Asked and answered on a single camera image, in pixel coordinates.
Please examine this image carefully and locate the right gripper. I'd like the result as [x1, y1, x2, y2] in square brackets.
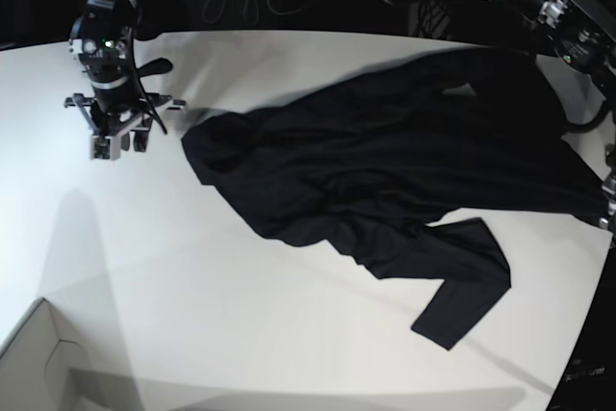
[64, 92, 186, 152]

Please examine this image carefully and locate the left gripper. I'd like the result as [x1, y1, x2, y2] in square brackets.
[602, 144, 616, 233]

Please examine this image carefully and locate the black t-shirt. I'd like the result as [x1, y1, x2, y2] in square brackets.
[182, 48, 607, 349]

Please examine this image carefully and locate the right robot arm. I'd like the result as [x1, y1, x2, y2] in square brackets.
[64, 0, 186, 161]

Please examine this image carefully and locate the white cardboard box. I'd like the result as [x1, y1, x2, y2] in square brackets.
[1, 298, 108, 410]

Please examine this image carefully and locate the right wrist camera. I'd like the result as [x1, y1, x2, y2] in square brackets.
[90, 135, 121, 161]

